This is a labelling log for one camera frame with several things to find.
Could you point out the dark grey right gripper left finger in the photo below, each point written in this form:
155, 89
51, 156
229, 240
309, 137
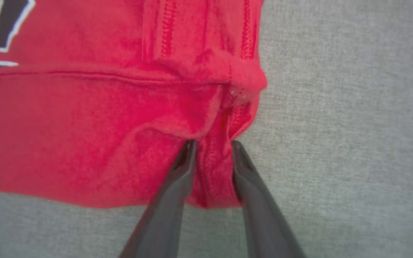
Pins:
160, 222

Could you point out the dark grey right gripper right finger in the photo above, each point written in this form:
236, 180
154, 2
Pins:
264, 222

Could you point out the red and white jersey shirt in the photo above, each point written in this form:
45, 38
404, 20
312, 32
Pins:
84, 125

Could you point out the grey fabric sofa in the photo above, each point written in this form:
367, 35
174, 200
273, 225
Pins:
353, 107

